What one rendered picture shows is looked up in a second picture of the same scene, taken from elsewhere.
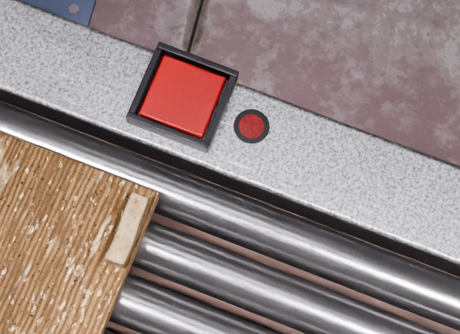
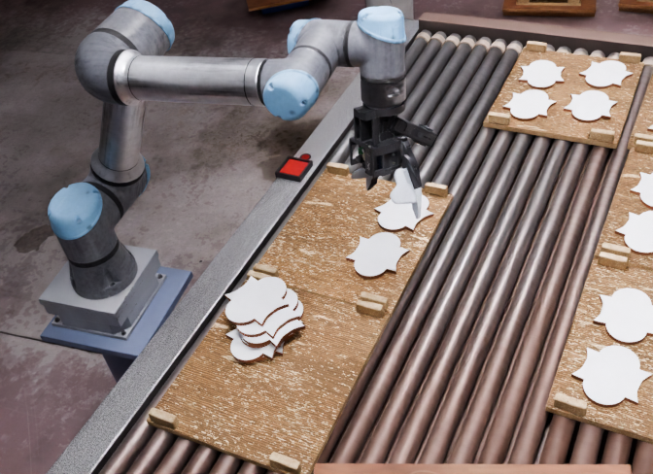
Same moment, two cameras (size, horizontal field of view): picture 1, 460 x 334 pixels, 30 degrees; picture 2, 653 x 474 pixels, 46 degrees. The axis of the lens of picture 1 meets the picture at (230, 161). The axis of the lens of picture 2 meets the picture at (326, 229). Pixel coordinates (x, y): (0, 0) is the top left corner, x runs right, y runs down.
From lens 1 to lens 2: 1.69 m
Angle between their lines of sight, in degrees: 44
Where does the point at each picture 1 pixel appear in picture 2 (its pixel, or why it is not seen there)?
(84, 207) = (328, 183)
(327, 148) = (314, 142)
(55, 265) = (347, 186)
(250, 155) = (315, 156)
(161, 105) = (296, 171)
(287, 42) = not seen: hidden behind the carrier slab
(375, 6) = not seen: hidden behind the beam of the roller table
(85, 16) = not seen: hidden behind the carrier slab
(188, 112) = (299, 165)
